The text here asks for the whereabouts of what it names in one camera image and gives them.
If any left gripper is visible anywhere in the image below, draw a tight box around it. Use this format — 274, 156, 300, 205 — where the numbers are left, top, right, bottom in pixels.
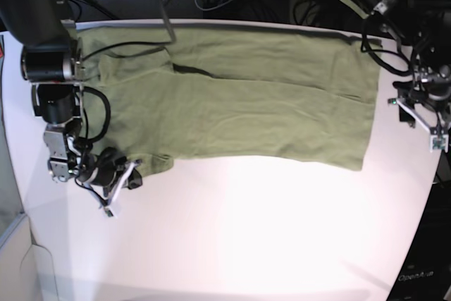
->
388, 75, 450, 135

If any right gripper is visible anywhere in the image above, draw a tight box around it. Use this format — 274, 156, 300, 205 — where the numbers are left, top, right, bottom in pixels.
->
75, 147, 142, 208

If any green T-shirt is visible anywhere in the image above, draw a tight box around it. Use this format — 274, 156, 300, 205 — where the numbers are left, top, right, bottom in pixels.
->
80, 27, 380, 176

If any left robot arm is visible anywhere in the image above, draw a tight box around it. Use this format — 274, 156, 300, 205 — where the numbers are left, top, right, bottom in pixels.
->
339, 0, 450, 140

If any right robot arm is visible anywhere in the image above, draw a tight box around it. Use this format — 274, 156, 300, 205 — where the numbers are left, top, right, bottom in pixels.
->
1, 0, 142, 217

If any white side cabinet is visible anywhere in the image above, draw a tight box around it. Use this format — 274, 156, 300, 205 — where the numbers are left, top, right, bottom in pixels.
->
1, 213, 59, 300

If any black OpenArm base box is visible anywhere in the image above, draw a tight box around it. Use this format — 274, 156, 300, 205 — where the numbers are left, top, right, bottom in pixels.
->
388, 185, 450, 300

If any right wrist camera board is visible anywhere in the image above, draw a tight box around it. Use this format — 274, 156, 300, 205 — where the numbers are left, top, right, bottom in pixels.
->
103, 206, 118, 218

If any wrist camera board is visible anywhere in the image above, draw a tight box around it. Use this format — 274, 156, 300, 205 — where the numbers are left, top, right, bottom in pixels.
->
103, 206, 118, 218
429, 134, 450, 152

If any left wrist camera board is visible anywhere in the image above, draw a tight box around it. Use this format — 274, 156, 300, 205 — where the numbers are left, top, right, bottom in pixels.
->
429, 134, 450, 152

